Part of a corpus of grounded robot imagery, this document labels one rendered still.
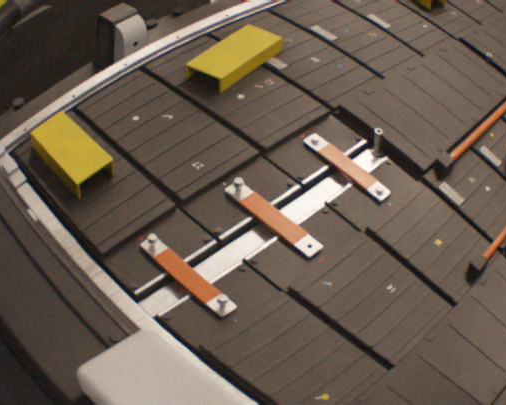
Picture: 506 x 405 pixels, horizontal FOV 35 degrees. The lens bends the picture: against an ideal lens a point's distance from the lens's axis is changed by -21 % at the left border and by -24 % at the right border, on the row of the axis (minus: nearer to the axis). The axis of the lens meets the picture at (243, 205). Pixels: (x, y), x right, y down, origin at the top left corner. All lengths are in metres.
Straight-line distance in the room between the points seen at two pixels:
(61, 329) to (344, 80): 0.70
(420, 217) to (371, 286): 0.15
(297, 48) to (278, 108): 0.18
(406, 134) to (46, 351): 0.69
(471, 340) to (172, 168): 0.52
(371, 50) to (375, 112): 0.19
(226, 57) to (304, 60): 0.14
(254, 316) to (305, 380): 0.13
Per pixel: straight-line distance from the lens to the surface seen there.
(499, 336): 1.17
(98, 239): 1.24
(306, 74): 1.49
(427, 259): 1.24
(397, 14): 1.74
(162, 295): 1.20
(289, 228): 1.26
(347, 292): 1.19
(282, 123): 1.39
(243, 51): 1.48
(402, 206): 1.30
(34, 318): 1.04
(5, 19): 1.07
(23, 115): 1.67
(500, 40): 1.79
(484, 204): 1.34
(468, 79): 1.59
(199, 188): 1.30
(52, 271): 1.08
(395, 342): 1.15
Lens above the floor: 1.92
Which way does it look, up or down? 46 degrees down
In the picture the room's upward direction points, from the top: 2 degrees clockwise
